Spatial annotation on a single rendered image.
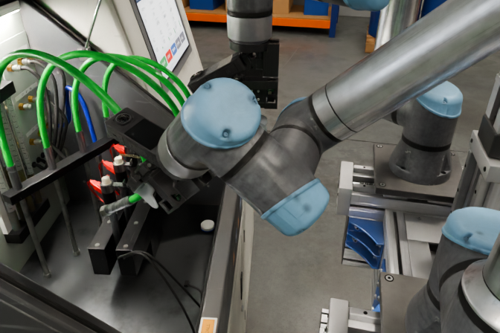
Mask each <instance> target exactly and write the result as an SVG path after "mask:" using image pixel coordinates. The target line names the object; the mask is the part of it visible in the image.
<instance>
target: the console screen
mask: <svg viewBox="0 0 500 333"><path fill-rule="evenodd" d="M129 1H130V4H131V6H132V9H133V12H134V14H135V17H136V20H137V22H138V26H139V28H140V30H141V34H142V36H143V38H144V42H145V44H146V46H147V50H148V52H149V55H150V58H151V59H152V60H154V61H156V62H158V63H160V64H161V65H163V66H164V67H166V68H168V69H169V70H170V71H172V72H173V73H174V74H175V75H176V76H178V75H179V72H180V71H181V69H182V67H183V66H184V64H185V63H186V61H187V59H188V57H189V56H190V54H191V52H192V47H191V45H190V41H189V38H188V34H187V31H186V29H185V25H184V22H183V19H182V15H181V13H180V10H179V6H178V3H177V0H129ZM154 69H156V70H157V71H158V72H159V73H161V74H162V75H163V76H165V77H166V78H167V79H168V80H169V81H170V82H171V83H172V84H173V83H174V81H173V80H172V79H170V78H169V77H168V76H167V75H166V74H165V73H163V72H162V71H160V70H158V69H157V68H154Z"/></svg>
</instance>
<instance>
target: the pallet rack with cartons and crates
mask: <svg viewBox="0 0 500 333"><path fill-rule="evenodd" d="M182 4H183V6H184V9H185V13H186V16H187V20H190V21H203V22H227V0H182ZM338 18H339V5H337V4H332V7H329V3H326V2H321V1H314V0H304V5H294V4H293V0H273V9H272V25H279V26H292V27H305V28H329V29H330V33H329V37H330V38H335V34H336V23H338Z"/></svg>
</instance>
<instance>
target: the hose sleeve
mask: <svg viewBox="0 0 500 333"><path fill-rule="evenodd" d="M130 196H131V195H129V196H126V197H124V198H122V199H120V200H118V201H115V202H112V203H110V204H108V205H106V206H105V212H106V213H108V214H111V213H115V212H117V211H119V210H122V209H124V208H126V207H130V206H132V205H134V204H135V203H134V204H132V203H131V202H130V201H129V197H130Z"/></svg>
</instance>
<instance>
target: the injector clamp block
mask: <svg viewBox="0 0 500 333"><path fill-rule="evenodd" d="M153 196H154V198H155V200H156V202H157V204H158V208H153V207H151V206H150V205H149V204H148V203H147V202H146V201H145V200H144V199H143V198H142V199H141V200H140V201H138V203H137V205H136V203H135V204H134V205H132V206H131V208H132V216H131V218H130V220H129V222H128V224H127V225H126V218H125V214H124V209H122V210H119V211H118V212H117V213H118V220H119V224H120V228H121V235H122V237H121V240H120V241H119V243H118V246H117V247H115V240H114V236H113V232H112V226H111V222H110V219H109V216H106V217H105V219H104V220H103V222H102V224H101V226H100V227H99V229H98V231H97V233H96V234H95V236H94V238H93V240H92V242H91V244H90V245H89V248H88V251H89V255H90V259H91V262H92V267H93V271H94V274H104V275H110V274H111V272H112V269H113V268H114V266H115V263H116V261H117V260H118V264H119V268H120V272H121V276H135V277H136V276H137V275H138V272H139V269H140V267H141V263H142V262H143V259H146V258H145V257H143V256H142V255H139V254H135V255H132V256H129V257H126V258H125V259H123V257H121V258H120V259H118V257H119V256H120V255H124V254H126V253H129V252H132V251H135V250H142V251H145V252H148V253H149V254H150V255H152V256H154V257H155V256H156V252H157V250H158V246H159V244H160V241H161V238H162V236H163V230H162V225H161V211H162V209H163V208H162V207H161V206H160V204H159V202H160V201H161V200H163V199H162V198H161V196H160V195H159V194H158V193H157V192H156V191H155V192H154V193H153Z"/></svg>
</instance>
